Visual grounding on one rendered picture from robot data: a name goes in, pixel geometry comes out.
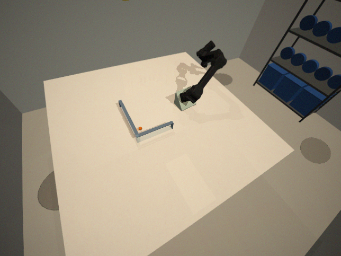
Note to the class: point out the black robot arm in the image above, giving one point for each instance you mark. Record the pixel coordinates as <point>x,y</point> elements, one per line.
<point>195,92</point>

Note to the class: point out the clear low wall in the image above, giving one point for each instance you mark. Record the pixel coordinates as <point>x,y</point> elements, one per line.
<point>149,135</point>

